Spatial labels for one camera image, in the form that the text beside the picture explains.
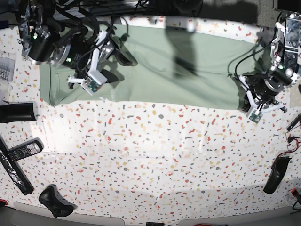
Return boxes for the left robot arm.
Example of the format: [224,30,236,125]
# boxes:
[235,0,301,115]

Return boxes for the long black bar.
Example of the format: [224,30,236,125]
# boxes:
[0,138,34,195]

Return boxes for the small red clip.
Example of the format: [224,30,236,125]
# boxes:
[291,189,299,197]

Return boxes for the black game controller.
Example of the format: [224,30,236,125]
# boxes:
[39,185,77,218]

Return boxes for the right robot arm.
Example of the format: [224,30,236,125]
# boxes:
[12,0,137,94]

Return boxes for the black cylindrical handle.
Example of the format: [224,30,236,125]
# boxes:
[0,103,36,123]

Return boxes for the red and black wires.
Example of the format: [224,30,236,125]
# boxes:
[274,131,301,165]

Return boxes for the terrazzo patterned table cloth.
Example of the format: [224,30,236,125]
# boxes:
[0,16,301,225]

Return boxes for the clear plastic parts box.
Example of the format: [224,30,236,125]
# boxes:
[0,57,15,83]

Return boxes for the black TV remote control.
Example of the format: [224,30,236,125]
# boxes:
[8,138,44,162]

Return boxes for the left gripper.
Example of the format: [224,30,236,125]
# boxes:
[238,73,287,113]

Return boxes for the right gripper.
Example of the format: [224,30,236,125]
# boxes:
[67,30,138,89]

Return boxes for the green T-shirt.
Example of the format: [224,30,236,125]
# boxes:
[40,25,270,109]

